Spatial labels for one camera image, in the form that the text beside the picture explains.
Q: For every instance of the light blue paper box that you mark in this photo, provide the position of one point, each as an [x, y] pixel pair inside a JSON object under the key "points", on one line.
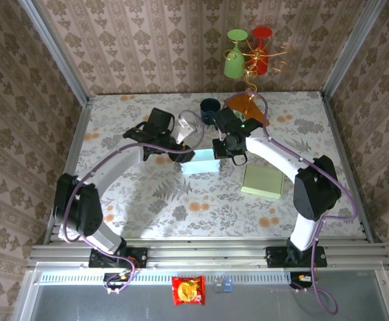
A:
{"points": [[201, 165]]}

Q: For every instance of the light green paper box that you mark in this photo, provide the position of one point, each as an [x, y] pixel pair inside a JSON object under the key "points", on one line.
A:
{"points": [[262, 180]]}

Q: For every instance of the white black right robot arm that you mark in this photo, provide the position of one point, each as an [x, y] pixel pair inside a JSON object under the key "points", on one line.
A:
{"points": [[274, 157]]}

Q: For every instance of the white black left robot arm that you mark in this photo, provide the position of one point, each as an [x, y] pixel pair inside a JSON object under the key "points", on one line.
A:
{"points": [[120, 164]]}

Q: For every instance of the dark blue cup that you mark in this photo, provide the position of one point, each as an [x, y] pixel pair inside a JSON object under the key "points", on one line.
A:
{"points": [[209, 105]]}

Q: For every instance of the green wine glass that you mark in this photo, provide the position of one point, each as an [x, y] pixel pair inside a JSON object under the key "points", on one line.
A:
{"points": [[232, 67]]}

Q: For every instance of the red wine glass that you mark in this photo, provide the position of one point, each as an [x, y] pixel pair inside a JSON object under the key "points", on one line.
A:
{"points": [[262, 33]]}

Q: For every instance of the small blue sachet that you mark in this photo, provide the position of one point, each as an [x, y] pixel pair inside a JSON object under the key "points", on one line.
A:
{"points": [[227, 285]]}

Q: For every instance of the small grey sachet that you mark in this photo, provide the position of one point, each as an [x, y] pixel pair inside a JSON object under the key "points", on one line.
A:
{"points": [[218, 286]]}

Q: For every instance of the red snack packet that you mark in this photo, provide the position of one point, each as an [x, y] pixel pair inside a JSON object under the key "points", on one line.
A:
{"points": [[187, 291]]}

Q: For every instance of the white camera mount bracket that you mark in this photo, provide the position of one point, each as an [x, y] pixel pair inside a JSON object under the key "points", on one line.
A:
{"points": [[184, 128]]}

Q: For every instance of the aluminium extrusion frame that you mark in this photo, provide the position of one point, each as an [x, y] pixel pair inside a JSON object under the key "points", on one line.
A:
{"points": [[214, 249]]}

